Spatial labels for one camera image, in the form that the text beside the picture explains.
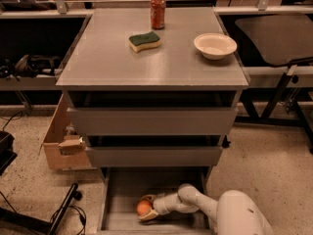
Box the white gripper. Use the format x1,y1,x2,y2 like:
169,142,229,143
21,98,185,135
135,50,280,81
139,193,182,221

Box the orange fruit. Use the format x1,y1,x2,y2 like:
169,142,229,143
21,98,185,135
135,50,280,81
136,200,153,215

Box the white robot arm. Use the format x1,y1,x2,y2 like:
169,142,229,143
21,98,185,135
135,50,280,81
136,183,274,235

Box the grey bottom drawer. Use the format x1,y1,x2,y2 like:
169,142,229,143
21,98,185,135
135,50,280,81
97,167,217,235

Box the grey drawer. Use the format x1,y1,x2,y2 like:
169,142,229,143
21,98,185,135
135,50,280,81
66,91,239,137
97,167,217,235
86,135,222,167

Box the grey middle drawer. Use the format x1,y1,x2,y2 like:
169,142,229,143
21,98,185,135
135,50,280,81
86,135,222,167

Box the grey drawer cabinet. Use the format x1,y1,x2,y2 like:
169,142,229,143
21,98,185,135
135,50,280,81
55,6,250,235

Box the grey top drawer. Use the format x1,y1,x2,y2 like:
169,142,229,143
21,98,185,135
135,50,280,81
66,91,239,137

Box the cardboard box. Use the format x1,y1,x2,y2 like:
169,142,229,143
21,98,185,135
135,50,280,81
42,97,92,170

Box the black box at left edge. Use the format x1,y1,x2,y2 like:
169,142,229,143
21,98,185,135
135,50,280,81
0,131,17,175

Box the green yellow sponge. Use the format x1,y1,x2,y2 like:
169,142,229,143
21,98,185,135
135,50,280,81
129,31,161,53

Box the white bowl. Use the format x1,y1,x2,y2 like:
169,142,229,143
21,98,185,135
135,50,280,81
194,33,237,60

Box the black headphones on shelf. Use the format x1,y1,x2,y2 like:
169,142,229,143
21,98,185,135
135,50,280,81
0,55,62,78

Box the red soda can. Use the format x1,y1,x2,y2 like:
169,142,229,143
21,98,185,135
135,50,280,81
150,0,166,29

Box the black stand with cables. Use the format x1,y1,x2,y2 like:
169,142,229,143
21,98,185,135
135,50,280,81
0,182,87,235

